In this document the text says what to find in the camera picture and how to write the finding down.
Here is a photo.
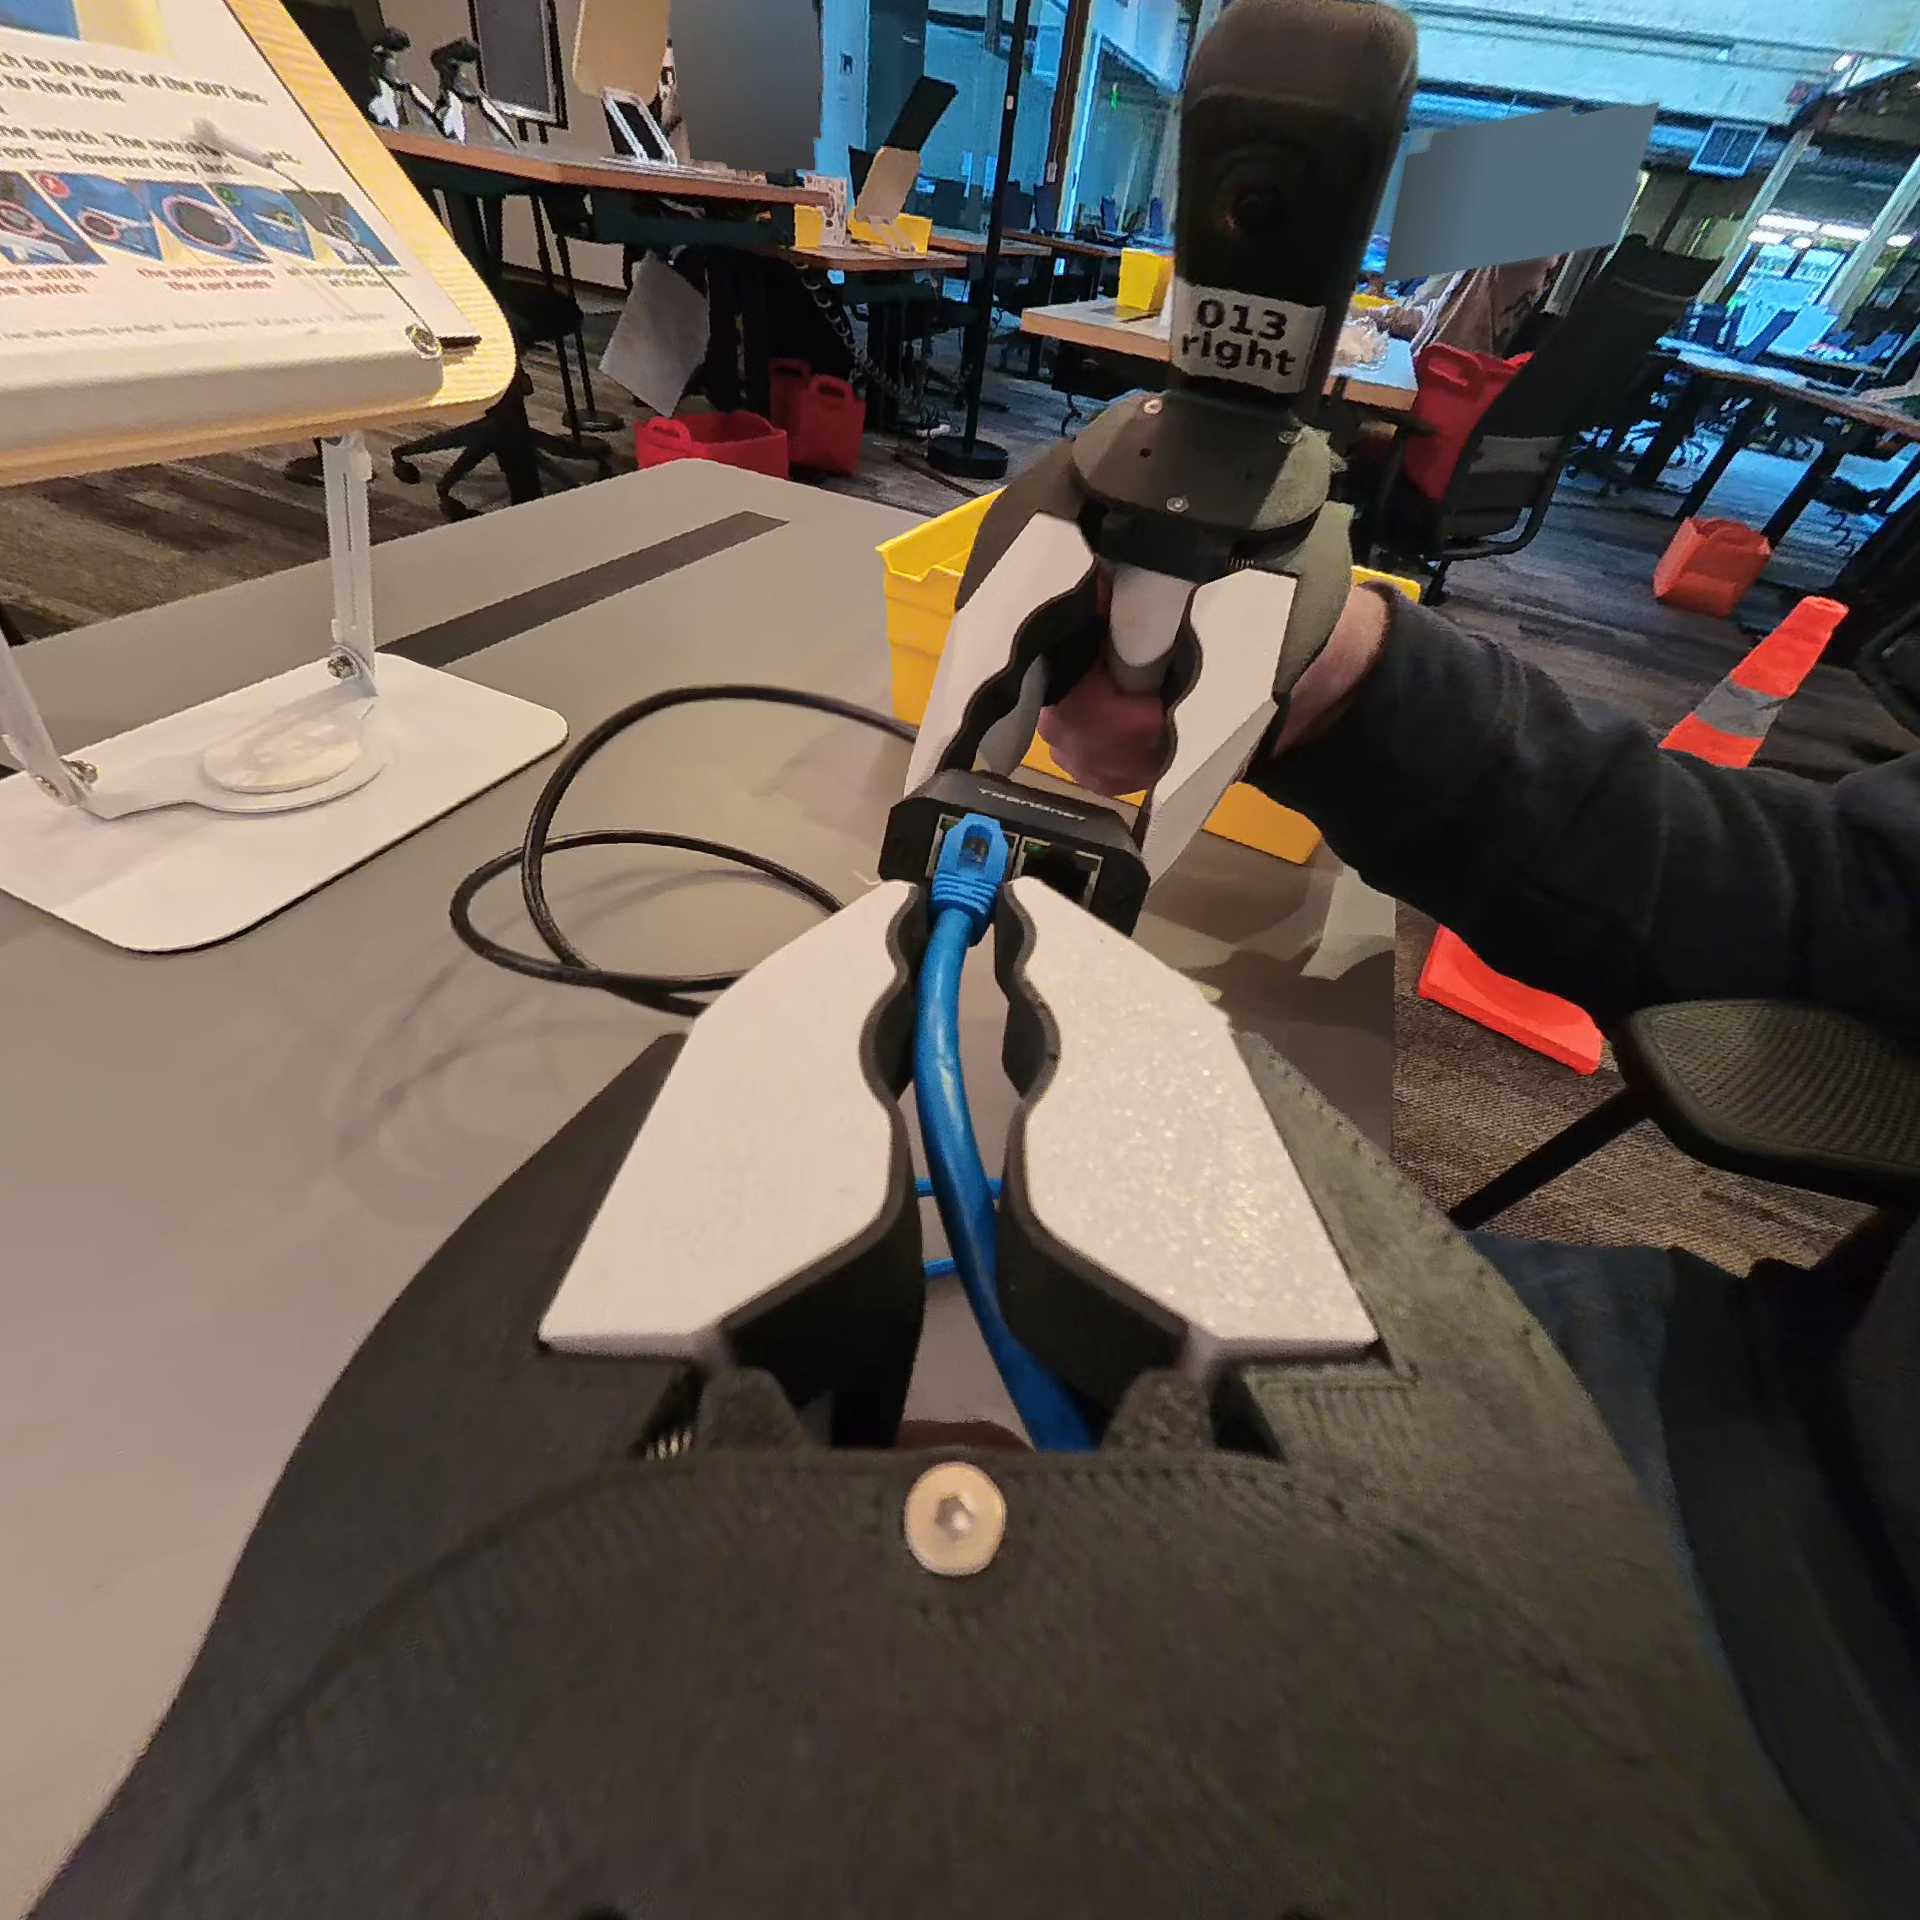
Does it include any red fabric bin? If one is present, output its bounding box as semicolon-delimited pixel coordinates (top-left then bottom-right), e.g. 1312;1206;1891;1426
770;361;868;475
634;413;792;481

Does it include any white board stand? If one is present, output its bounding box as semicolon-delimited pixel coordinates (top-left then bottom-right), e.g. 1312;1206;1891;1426
0;435;573;955

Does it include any wooden office desk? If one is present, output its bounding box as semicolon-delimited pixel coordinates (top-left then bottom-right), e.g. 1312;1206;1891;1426
1018;297;1419;414
375;125;796;510

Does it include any white hanging paper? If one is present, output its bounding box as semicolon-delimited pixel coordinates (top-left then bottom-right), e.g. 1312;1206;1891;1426
599;254;713;419

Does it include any blue ethernet cable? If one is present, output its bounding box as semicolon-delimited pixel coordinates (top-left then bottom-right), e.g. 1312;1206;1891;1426
907;813;1098;1454

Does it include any person's right hand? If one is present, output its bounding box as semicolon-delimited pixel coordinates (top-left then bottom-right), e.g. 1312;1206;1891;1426
1034;577;1419;799

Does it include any black network switch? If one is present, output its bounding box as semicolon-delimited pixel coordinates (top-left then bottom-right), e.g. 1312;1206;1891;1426
875;767;1154;935

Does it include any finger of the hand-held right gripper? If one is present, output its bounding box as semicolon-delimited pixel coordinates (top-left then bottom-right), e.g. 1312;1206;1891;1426
1140;568;1303;892
903;514;1107;797

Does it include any black pole floor stand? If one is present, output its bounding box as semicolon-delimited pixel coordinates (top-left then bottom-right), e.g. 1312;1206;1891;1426
924;0;1035;487

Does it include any person's right forearm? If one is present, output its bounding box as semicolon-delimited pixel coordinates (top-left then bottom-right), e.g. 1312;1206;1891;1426
1260;592;1920;1036

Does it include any wood edged instruction board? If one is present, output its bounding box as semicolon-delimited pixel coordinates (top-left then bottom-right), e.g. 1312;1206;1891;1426
0;0;518;488

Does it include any orange fabric bin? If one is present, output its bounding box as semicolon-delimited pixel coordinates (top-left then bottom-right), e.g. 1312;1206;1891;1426
1652;515;1771;620

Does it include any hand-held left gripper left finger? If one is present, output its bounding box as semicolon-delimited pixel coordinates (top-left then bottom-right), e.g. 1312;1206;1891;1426
538;877;927;1447

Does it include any black office chair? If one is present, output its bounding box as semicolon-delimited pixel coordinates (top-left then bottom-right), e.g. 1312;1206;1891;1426
1408;240;1726;603
1446;996;1920;1232
389;268;623;510

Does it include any red bag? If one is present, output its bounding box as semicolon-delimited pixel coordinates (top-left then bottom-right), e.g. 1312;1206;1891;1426
1402;344;1533;504

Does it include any yellow plastic bin with divider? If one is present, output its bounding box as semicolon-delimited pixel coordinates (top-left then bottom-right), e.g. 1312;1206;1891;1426
875;487;1419;866

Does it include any black power cable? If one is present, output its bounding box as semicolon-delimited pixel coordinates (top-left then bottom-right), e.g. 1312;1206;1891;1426
448;687;921;1015

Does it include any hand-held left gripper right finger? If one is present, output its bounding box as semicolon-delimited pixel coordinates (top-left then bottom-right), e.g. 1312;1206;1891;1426
992;873;1382;1447

